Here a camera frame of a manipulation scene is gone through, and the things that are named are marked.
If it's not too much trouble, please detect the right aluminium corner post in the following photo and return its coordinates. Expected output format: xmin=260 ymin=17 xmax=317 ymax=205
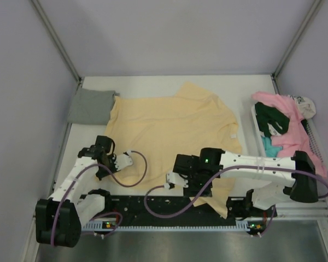
xmin=272 ymin=0 xmax=325 ymax=79

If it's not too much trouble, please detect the folded grey t shirt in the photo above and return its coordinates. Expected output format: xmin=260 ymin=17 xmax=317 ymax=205
xmin=67 ymin=88 xmax=119 ymax=126

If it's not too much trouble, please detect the aluminium corner post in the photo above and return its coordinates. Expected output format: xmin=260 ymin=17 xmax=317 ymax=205
xmin=29 ymin=0 xmax=82 ymax=83
xmin=272 ymin=0 xmax=325 ymax=79

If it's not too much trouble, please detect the teal t shirt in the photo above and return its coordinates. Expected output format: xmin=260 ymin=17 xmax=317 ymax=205
xmin=261 ymin=136 xmax=283 ymax=157

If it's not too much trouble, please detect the purple cable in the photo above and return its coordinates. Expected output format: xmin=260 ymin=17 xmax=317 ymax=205
xmin=143 ymin=166 xmax=328 ymax=218
xmin=50 ymin=150 xmax=148 ymax=247

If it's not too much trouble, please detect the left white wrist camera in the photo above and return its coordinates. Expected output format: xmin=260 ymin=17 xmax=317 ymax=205
xmin=114 ymin=150 xmax=133 ymax=172

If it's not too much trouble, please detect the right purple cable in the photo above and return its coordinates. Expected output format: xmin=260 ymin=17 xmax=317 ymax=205
xmin=143 ymin=166 xmax=328 ymax=218

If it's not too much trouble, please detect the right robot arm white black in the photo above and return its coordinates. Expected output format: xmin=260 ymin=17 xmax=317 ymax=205
xmin=166 ymin=147 xmax=320 ymax=218

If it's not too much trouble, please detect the white printed t shirt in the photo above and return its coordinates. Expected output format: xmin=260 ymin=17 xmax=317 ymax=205
xmin=286 ymin=95 xmax=317 ymax=120

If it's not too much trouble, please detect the pink t shirt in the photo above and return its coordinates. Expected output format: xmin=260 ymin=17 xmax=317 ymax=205
xmin=251 ymin=91 xmax=327 ymax=178

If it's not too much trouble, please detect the white slotted cable duct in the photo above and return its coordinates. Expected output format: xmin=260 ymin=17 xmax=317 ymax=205
xmin=81 ymin=221 xmax=265 ymax=233

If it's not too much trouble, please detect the aluminium front rail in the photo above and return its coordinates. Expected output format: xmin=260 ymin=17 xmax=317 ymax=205
xmin=276 ymin=200 xmax=328 ymax=220

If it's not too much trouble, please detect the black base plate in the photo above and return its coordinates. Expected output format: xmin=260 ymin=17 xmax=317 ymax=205
xmin=103 ymin=194 xmax=278 ymax=226

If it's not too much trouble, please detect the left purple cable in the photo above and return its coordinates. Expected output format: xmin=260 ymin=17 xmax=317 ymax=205
xmin=50 ymin=150 xmax=148 ymax=247

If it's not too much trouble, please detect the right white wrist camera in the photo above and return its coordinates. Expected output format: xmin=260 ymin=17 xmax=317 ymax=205
xmin=164 ymin=171 xmax=189 ymax=189

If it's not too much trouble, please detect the dark green t shirt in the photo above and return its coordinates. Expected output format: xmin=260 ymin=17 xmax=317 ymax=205
xmin=254 ymin=102 xmax=290 ymax=138

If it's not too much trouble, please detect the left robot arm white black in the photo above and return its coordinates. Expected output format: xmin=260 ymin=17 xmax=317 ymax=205
xmin=35 ymin=135 xmax=115 ymax=247

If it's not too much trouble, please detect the yellow t shirt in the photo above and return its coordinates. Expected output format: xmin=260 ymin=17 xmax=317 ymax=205
xmin=95 ymin=81 xmax=243 ymax=219

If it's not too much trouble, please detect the white laundry basket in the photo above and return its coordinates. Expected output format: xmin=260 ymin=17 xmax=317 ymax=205
xmin=251 ymin=105 xmax=328 ymax=171

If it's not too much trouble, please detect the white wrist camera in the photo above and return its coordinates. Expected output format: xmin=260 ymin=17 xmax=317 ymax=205
xmin=164 ymin=171 xmax=189 ymax=189
xmin=114 ymin=150 xmax=133 ymax=172

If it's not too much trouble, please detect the left aluminium corner post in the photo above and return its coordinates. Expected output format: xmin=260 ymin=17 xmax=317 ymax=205
xmin=29 ymin=0 xmax=82 ymax=83

